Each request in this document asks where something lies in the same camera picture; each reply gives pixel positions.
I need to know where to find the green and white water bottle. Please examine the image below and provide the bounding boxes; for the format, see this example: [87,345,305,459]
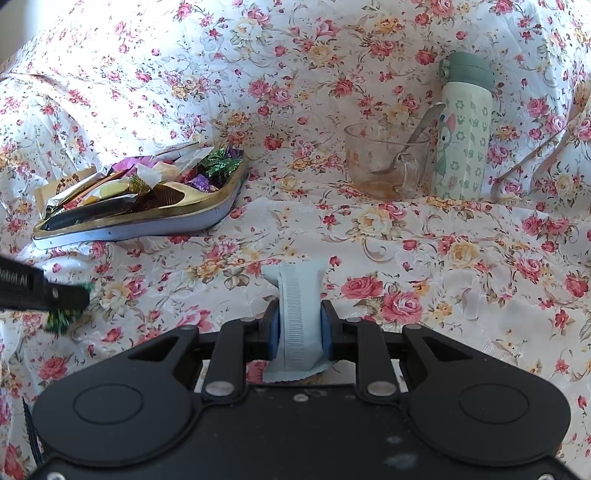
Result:
[431,51,494,202]

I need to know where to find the light blue snack packet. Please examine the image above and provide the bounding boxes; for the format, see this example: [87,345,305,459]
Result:
[262,260,334,384]

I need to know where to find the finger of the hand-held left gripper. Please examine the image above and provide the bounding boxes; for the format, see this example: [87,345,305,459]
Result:
[43,276,91,315]

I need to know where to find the pile of wrapped candies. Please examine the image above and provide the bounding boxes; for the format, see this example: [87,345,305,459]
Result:
[35,143,245,219]

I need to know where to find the grey strap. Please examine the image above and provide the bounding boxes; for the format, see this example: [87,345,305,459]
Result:
[489,110,591,204]

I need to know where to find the glass cup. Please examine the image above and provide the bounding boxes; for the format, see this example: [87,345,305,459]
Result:
[344,122,433,200]

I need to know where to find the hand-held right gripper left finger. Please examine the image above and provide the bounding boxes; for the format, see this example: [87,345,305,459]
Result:
[123,299,282,399]

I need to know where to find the green foil candy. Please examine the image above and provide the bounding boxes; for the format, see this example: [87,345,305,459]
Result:
[45,282,96,333]

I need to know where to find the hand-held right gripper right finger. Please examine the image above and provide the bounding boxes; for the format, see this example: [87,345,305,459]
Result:
[321,299,484,399]

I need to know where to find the white tin with gold rim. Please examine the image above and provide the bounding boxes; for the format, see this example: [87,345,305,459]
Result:
[32,154,250,250]

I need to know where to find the floral blanket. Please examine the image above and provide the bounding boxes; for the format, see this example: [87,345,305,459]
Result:
[0,0,591,480]

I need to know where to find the metal spoon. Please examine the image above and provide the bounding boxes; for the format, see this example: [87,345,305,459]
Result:
[369,102,447,176]

